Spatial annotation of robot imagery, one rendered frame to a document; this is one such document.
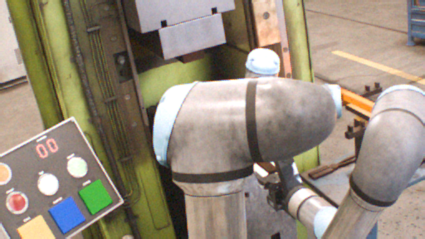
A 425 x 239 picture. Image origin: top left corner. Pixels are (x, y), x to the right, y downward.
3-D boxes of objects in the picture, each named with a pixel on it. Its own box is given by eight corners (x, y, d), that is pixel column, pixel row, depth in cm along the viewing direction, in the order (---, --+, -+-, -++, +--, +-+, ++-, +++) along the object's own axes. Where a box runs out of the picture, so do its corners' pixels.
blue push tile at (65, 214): (86, 219, 123) (71, 196, 124) (64, 234, 119) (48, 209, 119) (84, 220, 125) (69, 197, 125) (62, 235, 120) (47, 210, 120)
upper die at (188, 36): (226, 42, 146) (221, 12, 142) (164, 60, 140) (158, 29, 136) (178, 23, 182) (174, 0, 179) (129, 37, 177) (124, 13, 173)
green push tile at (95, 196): (113, 202, 130) (99, 178, 130) (93, 215, 125) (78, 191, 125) (110, 203, 131) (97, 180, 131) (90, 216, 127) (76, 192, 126)
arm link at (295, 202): (295, 202, 107) (324, 188, 110) (285, 193, 111) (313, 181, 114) (297, 227, 110) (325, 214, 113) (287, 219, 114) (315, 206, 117)
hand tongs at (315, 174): (425, 124, 186) (425, 121, 185) (432, 127, 182) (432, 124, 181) (308, 175, 169) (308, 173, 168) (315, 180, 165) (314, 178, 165)
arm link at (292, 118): (339, 71, 57) (339, 74, 104) (252, 77, 60) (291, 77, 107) (344, 165, 58) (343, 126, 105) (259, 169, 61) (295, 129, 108)
